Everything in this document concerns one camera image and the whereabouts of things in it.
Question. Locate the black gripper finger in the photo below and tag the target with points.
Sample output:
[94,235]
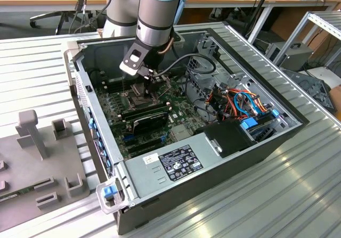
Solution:
[155,87]
[146,74]

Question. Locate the silver green CPU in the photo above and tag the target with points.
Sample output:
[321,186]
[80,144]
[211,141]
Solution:
[139,90]

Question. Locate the thin locking lever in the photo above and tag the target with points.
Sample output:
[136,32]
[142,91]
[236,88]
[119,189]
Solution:
[124,86]

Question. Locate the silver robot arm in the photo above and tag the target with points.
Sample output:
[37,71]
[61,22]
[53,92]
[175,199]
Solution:
[157,6]

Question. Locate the CPU socket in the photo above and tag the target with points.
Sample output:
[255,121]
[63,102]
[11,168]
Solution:
[138,103]

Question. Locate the black graphics card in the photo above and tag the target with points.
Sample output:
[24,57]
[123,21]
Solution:
[149,123]

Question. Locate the green motherboard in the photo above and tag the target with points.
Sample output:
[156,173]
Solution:
[183,110]

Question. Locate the silver chipset heatsink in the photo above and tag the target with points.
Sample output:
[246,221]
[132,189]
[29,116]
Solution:
[181,133]

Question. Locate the metal drive cage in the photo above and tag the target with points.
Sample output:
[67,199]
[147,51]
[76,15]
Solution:
[207,83]

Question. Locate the black expansion slot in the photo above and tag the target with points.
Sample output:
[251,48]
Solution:
[145,148]
[144,141]

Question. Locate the grey power supply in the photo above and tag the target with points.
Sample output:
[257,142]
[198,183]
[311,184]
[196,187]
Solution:
[149,174]

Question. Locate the black plastic cover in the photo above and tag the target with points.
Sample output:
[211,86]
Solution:
[229,139]

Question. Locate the blue disk carrier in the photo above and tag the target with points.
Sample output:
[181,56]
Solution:
[249,123]

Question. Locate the black office chair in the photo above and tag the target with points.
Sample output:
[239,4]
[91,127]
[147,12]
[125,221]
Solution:
[48,15]

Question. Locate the blue case latch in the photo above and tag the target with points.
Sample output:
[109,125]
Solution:
[108,192]

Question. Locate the black PC case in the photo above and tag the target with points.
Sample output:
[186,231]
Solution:
[186,200]

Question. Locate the blue plastic clip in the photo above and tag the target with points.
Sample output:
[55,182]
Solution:
[275,113]

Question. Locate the grey metal box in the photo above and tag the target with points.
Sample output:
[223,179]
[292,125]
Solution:
[295,57]

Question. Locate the grey parts rack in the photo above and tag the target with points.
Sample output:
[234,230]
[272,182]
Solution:
[32,171]

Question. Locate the dark case side panel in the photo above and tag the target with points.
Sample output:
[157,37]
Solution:
[306,81]

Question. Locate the green RAM stick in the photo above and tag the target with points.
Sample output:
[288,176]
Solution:
[25,190]

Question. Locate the brown cardboard box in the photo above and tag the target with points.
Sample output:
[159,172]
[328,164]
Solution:
[336,99]

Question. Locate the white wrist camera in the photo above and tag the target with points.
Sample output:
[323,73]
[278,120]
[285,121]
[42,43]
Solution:
[133,59]

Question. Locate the aluminium profile frame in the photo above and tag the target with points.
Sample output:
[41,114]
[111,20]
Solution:
[293,37]

